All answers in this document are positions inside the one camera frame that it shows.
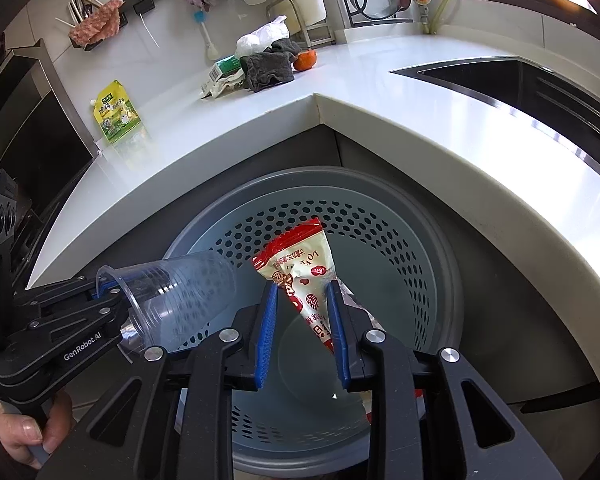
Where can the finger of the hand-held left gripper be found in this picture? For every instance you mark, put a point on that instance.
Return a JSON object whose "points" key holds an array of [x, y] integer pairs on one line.
{"points": [[105, 315], [109, 291]]}

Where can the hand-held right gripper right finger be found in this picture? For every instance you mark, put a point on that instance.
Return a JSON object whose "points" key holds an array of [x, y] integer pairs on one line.
{"points": [[337, 340]]}

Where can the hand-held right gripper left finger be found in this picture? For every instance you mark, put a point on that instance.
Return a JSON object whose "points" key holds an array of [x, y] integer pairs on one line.
{"points": [[266, 345]]}

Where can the red white snack packet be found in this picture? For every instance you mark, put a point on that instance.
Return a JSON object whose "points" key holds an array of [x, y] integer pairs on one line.
{"points": [[305, 270]]}

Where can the clear plastic cup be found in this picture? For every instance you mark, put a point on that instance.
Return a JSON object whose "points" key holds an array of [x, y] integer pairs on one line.
{"points": [[190, 290]]}

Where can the grey perforated bin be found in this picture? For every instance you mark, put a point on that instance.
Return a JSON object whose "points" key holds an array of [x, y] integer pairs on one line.
{"points": [[380, 240]]}

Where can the green white carton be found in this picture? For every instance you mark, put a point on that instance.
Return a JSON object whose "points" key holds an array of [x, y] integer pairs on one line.
{"points": [[225, 67]]}

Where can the person's left hand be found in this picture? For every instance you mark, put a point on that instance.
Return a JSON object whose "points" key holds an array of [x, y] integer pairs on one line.
{"points": [[20, 435]]}

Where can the yellow green spout pouch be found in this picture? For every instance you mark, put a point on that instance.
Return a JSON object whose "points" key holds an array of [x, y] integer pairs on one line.
{"points": [[115, 115]]}

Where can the pink dish cloth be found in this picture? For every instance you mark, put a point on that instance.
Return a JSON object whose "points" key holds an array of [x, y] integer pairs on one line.
{"points": [[100, 22]]}

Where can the white bottle brush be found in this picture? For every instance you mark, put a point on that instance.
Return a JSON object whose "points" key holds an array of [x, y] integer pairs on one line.
{"points": [[207, 40]]}

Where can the dark grey cloth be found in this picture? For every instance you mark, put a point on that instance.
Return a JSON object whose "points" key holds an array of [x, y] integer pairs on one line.
{"points": [[267, 70]]}

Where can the orange tangerine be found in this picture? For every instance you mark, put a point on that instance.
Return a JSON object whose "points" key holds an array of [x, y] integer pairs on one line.
{"points": [[306, 61]]}

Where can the bundle of chopsticks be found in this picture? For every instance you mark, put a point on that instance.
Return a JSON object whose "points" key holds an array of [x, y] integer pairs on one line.
{"points": [[75, 7]]}

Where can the white plastic bag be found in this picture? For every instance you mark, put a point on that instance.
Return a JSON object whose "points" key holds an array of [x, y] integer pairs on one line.
{"points": [[260, 37]]}

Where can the metal board stand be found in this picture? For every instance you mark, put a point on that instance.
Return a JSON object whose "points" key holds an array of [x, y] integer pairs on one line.
{"points": [[321, 35]]}

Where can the black kitchen sink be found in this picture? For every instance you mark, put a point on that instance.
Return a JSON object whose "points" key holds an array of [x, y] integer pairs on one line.
{"points": [[530, 85]]}

